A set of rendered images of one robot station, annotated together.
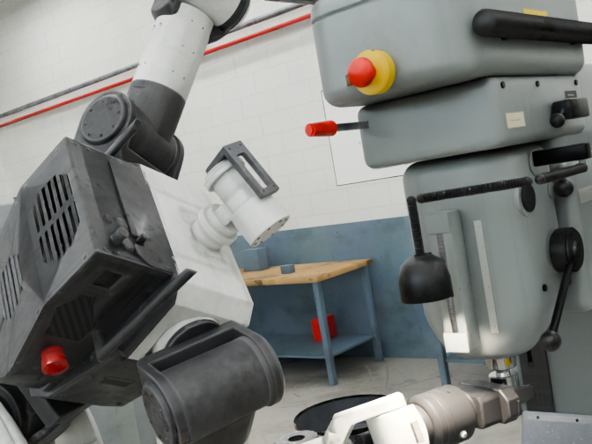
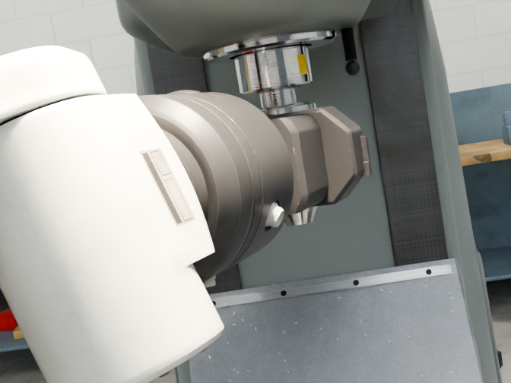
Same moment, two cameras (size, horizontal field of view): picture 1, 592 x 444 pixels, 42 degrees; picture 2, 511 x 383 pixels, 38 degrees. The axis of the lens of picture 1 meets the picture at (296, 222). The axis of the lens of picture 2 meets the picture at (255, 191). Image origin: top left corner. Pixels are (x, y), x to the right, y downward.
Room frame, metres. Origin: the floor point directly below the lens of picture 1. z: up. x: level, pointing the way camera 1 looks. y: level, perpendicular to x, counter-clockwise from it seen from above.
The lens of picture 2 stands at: (0.84, 0.02, 1.27)
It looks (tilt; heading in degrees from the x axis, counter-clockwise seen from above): 6 degrees down; 324
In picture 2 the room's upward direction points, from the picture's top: 10 degrees counter-clockwise
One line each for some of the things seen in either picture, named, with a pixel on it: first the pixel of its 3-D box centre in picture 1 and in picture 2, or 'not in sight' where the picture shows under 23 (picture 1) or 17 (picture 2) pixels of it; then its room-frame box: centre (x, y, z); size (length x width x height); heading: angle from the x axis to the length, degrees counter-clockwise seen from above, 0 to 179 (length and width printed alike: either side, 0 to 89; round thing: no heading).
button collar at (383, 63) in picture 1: (373, 72); not in sight; (1.04, -0.14, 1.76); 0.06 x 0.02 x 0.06; 49
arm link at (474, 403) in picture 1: (464, 410); (229, 178); (1.17, -0.21, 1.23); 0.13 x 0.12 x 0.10; 30
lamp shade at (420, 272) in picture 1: (423, 276); not in sight; (1.04, -0.16, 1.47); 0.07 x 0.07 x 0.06
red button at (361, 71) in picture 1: (363, 72); not in sight; (1.03, -0.12, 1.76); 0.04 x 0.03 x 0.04; 49
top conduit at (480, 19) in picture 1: (550, 30); not in sight; (1.15, -0.42, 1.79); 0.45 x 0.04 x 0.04; 139
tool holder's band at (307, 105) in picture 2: (503, 376); (280, 113); (1.22, -0.29, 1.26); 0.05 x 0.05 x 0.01
